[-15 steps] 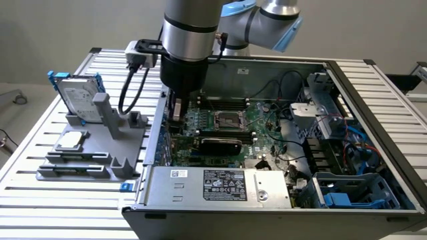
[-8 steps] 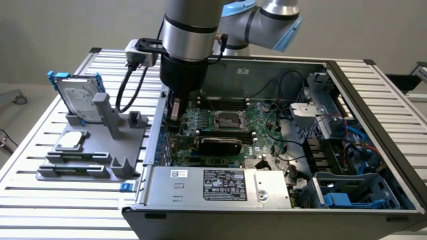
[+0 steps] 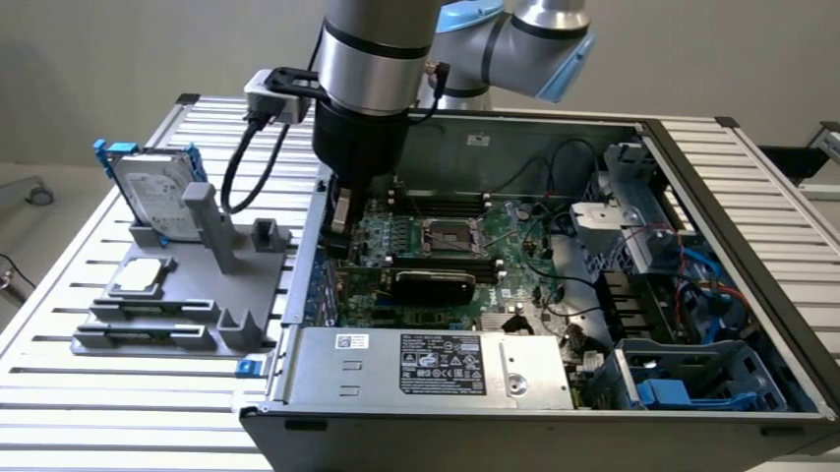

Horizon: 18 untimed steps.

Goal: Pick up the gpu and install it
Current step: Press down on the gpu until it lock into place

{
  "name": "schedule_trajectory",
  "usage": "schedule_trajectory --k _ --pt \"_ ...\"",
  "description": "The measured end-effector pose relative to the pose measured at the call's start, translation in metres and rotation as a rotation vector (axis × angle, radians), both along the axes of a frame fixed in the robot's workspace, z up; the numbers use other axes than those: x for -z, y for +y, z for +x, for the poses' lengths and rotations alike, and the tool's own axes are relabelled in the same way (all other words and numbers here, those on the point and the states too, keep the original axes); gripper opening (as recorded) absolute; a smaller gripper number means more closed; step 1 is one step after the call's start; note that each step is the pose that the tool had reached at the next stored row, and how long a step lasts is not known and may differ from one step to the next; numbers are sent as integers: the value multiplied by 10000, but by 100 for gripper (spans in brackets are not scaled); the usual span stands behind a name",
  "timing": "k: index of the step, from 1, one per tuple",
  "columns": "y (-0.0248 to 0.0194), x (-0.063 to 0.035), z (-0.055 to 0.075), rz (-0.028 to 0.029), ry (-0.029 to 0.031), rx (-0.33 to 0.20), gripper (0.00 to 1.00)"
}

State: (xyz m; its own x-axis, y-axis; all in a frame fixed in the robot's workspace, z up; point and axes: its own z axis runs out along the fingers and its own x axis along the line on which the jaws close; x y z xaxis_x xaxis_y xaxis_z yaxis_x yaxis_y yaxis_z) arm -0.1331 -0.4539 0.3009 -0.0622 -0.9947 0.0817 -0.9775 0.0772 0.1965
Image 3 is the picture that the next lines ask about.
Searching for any green RAM stick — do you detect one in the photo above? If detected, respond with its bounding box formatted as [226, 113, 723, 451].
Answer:
[98, 328, 178, 344]

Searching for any silver chipset heatsink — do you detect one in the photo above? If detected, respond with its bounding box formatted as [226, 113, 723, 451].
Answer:
[481, 311, 529, 334]

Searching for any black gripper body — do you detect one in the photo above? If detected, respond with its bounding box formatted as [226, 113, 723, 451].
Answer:
[310, 99, 413, 191]

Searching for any CPU socket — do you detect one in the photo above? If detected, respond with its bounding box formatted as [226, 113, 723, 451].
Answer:
[419, 216, 493, 258]

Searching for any aluminium frame with black bracket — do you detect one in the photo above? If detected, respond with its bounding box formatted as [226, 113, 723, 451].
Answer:
[759, 120, 840, 201]

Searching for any red wire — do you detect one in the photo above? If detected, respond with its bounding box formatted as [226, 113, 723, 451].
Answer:
[646, 226, 749, 316]

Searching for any open black PC case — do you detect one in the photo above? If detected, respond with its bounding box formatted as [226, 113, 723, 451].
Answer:
[238, 108, 840, 472]

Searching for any silver CPU chip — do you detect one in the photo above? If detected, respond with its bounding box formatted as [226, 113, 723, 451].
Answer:
[119, 259, 167, 290]

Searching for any blue-grey plastic disk bay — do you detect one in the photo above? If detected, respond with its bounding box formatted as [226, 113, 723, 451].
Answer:
[612, 337, 792, 412]

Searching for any hard disk in blue caddy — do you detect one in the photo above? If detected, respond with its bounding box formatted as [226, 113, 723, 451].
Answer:
[92, 139, 210, 246]

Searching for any grey caster wheel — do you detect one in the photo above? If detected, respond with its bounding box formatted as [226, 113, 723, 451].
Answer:
[0, 176, 55, 207]

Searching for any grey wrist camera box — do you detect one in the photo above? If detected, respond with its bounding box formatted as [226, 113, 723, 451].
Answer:
[243, 68, 318, 125]

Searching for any blue SATA wire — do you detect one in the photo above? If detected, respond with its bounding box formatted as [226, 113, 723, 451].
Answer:
[678, 244, 751, 348]

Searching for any silver power supply unit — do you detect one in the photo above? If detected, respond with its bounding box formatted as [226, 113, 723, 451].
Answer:
[282, 327, 577, 412]

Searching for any green motherboard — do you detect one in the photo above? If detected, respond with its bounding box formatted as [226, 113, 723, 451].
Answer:
[319, 195, 568, 331]

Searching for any black arm connector cable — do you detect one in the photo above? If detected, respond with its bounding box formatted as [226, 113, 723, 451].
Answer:
[407, 60, 453, 123]

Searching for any blue disk caddy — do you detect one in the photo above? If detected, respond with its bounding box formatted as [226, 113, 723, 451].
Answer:
[632, 378, 692, 410]

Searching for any grey parts rack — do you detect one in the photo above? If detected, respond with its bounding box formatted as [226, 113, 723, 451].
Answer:
[70, 183, 295, 359]

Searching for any silver metal disk cage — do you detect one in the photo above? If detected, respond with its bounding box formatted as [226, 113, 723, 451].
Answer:
[569, 142, 699, 275]

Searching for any thin black floor cable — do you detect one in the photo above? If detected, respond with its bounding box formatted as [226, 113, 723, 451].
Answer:
[0, 252, 39, 302]

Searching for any black RAM slot bank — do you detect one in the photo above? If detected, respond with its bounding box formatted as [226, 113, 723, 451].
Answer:
[391, 186, 496, 218]
[390, 255, 508, 285]

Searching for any black looped wire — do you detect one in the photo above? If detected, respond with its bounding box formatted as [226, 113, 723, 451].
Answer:
[489, 139, 600, 199]

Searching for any black graphics card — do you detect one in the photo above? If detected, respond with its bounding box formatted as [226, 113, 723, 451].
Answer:
[335, 266, 479, 318]

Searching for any black camera cable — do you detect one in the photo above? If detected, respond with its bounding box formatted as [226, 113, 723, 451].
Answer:
[219, 111, 291, 215]

